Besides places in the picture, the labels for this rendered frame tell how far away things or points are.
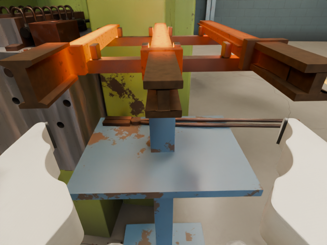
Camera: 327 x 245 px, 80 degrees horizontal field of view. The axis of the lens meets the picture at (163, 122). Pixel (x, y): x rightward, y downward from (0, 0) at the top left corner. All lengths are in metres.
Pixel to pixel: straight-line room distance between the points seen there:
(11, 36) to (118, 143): 0.45
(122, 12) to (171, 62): 0.57
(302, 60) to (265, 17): 6.60
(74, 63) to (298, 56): 0.23
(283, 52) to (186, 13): 0.96
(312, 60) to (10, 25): 0.72
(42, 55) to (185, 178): 0.34
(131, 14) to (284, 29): 6.45
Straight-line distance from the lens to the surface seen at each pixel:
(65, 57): 0.27
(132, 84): 0.78
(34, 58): 0.20
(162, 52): 0.22
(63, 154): 0.82
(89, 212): 1.05
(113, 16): 0.75
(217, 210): 1.28
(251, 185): 0.46
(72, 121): 0.70
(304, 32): 7.25
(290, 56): 0.20
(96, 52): 0.31
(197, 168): 0.46
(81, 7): 1.17
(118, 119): 0.63
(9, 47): 0.72
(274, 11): 6.85
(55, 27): 0.68
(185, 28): 1.15
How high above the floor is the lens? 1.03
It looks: 32 degrees down
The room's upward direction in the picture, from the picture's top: 1 degrees counter-clockwise
